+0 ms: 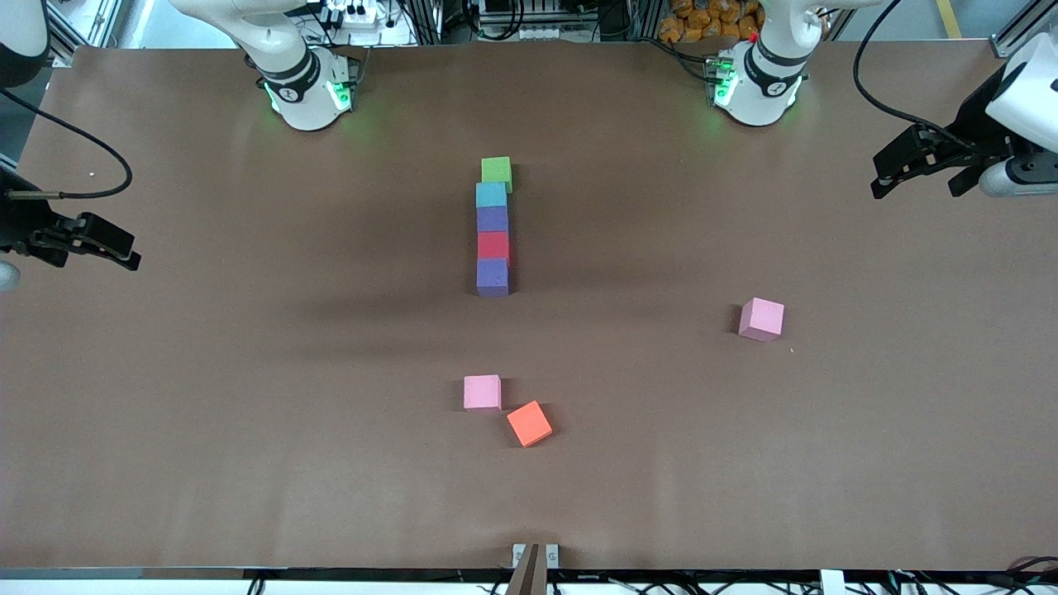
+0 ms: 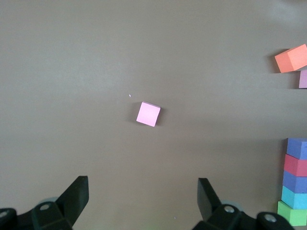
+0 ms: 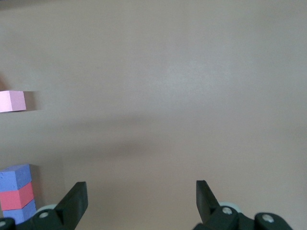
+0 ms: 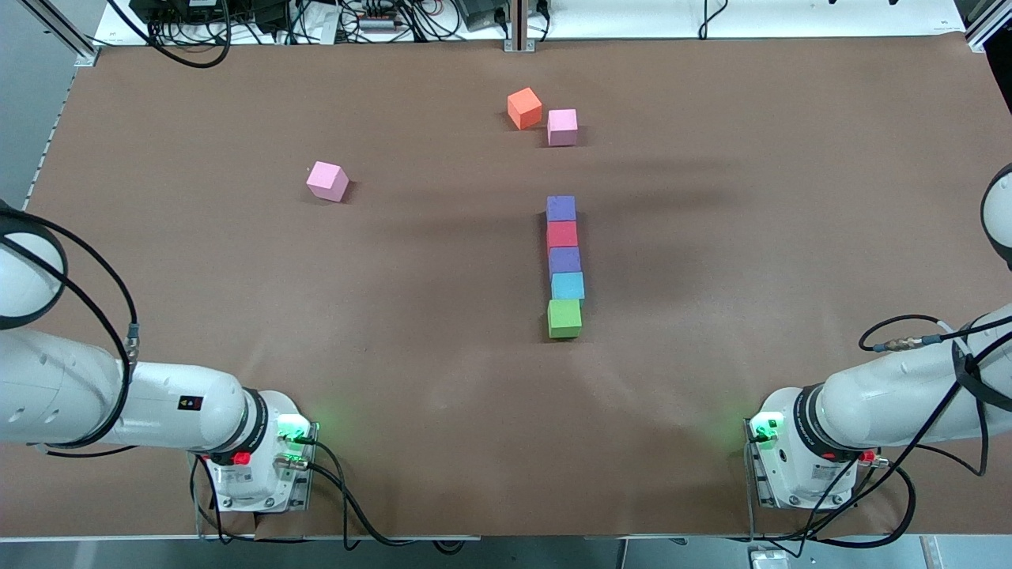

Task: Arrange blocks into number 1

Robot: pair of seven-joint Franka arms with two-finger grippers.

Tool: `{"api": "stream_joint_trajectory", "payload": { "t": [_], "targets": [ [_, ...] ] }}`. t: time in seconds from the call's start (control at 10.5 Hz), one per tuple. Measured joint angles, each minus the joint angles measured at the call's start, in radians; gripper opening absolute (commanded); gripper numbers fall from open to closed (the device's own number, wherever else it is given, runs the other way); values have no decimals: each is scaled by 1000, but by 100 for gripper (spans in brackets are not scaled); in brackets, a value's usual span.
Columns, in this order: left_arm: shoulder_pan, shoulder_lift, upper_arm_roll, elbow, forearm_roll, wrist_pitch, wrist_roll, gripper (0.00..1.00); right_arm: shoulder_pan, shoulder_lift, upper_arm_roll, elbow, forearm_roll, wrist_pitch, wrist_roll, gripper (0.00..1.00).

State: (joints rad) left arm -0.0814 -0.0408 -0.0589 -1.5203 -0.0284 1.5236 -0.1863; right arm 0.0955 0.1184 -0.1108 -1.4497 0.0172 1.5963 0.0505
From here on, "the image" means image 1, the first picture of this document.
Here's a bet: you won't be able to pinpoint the pink foam block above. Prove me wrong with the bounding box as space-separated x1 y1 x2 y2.
462 374 503 412
737 297 786 344

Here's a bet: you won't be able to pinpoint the orange snack bags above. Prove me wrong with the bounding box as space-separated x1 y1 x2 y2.
659 0 763 44

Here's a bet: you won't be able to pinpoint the brown table cover mat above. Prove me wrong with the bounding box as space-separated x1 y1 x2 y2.
0 37 1058 577

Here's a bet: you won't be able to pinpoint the white power strip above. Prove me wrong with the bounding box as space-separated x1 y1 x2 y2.
318 0 414 48

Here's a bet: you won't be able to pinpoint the grey equipment box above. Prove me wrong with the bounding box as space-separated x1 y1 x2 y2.
478 0 579 40

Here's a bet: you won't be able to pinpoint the orange foam block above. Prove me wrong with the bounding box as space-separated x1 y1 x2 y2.
505 400 554 449

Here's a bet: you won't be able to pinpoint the aluminium frame profile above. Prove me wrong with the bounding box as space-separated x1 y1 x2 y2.
990 0 1058 60
48 0 125 69

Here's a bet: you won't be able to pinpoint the black cable bundle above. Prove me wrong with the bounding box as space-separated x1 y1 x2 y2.
884 555 1058 595

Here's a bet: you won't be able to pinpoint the silver table edge bracket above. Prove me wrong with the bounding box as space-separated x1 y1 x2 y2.
511 542 560 595

